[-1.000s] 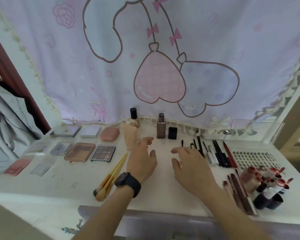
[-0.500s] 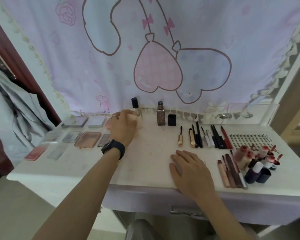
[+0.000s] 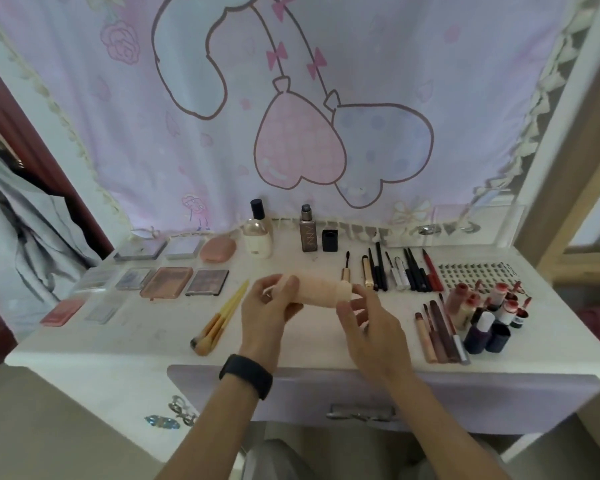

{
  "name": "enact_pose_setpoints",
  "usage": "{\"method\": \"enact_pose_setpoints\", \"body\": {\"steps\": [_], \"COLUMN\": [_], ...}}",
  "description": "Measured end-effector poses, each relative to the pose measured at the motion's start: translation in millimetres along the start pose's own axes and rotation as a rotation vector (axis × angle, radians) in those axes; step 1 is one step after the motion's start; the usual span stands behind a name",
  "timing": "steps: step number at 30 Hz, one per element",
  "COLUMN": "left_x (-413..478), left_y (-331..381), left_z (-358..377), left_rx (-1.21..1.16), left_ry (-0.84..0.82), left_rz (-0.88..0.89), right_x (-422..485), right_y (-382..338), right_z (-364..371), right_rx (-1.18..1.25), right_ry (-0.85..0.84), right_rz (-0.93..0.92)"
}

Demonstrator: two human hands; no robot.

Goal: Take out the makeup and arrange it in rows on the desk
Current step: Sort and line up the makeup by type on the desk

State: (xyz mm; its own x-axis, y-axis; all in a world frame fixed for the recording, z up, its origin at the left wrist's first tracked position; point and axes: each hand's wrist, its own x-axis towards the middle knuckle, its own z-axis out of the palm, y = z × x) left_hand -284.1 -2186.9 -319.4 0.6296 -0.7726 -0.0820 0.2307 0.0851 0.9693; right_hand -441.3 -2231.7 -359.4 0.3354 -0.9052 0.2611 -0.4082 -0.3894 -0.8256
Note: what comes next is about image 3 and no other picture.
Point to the person's left hand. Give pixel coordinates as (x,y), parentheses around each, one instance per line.
(265,324)

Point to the person's right hand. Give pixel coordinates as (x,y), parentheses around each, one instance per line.
(380,344)

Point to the pink concealer tube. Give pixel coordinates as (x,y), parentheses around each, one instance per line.
(426,344)

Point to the beige cap lip wand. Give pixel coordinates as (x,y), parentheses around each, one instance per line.
(437,349)

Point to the peach pump bottle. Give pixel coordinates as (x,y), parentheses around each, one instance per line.
(320,289)

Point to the long black makeup pencil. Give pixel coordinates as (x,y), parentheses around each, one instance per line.
(381,269)

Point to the dark pencil pink tip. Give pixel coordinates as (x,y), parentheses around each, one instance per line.
(420,279)

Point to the short black makeup pencil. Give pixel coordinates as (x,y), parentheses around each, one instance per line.
(411,274)

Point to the gold cap mascara wand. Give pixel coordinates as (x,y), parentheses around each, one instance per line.
(346,274)

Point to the purple drawer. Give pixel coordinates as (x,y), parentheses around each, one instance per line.
(220,389)

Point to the white round pump bottle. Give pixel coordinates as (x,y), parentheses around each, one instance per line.
(257,244)

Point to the red applicator wand silver cap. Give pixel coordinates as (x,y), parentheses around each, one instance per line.
(461,352)

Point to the red pencil cap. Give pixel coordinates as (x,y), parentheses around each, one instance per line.
(438,284)

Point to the pink rounded compact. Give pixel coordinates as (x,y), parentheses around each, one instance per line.
(217,249)

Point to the beige tube black cap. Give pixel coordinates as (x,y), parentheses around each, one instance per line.
(465,312)

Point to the red makeup pencil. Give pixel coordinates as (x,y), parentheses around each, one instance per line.
(430,267)

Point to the dark square foundation bottle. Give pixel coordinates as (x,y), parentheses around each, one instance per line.
(308,237)

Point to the black square bottle cap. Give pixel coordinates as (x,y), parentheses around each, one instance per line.
(330,240)

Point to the brown blush palette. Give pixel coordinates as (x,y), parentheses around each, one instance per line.
(166,283)

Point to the small grey square palette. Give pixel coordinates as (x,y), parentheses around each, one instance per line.
(184,248)

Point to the false eyelash tray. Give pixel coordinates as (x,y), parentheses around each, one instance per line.
(480,274)

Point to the small pale tube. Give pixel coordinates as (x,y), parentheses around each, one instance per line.
(507,312)

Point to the silver square palette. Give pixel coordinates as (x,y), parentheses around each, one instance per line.
(134,278)

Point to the clear square palette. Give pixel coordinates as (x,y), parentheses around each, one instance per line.
(103,311)

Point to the pink blush compact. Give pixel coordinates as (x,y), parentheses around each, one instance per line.
(61,312)

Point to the person's left forearm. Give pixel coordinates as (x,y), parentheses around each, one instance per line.
(210,434)

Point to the person's right forearm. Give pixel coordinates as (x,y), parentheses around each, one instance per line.
(445,434)

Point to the white dressing table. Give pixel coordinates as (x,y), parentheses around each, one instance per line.
(130,334)

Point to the black smartwatch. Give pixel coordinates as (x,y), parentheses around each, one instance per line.
(247,374)

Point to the silver oval metal fitting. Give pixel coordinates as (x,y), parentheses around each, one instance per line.
(471,228)
(428,230)

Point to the blue shiny cabinet sticker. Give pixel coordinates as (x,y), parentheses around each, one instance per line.
(162,422)

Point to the pink cartoon cloth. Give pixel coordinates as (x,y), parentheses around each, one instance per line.
(130,144)

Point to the white hanging garment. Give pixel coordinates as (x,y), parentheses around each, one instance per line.
(20,254)

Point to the dark red wooden door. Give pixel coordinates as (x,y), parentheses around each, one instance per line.
(30,144)

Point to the wooden bed frame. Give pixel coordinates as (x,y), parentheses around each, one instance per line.
(565,194)

